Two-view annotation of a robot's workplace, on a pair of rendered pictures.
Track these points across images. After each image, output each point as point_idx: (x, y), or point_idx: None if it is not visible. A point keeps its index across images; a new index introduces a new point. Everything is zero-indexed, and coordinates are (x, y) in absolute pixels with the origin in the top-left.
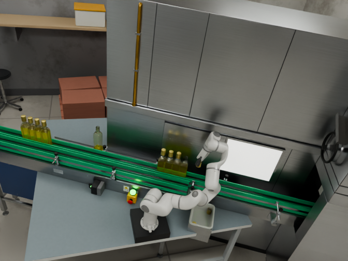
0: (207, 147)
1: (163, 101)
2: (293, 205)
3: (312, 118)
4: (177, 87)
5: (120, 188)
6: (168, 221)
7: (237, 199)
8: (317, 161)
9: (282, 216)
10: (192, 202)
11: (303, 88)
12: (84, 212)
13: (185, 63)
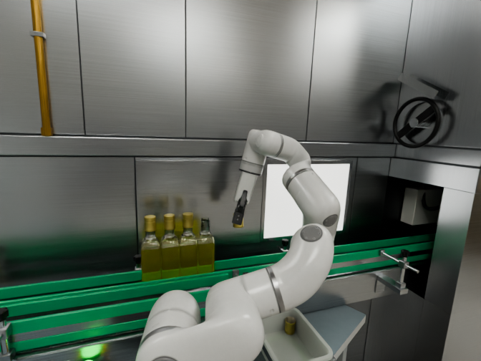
0: (263, 145)
1: (122, 112)
2: (401, 246)
3: (369, 97)
4: (149, 72)
5: None
6: None
7: None
8: (390, 170)
9: (394, 276)
10: (321, 256)
11: (349, 45)
12: None
13: (157, 13)
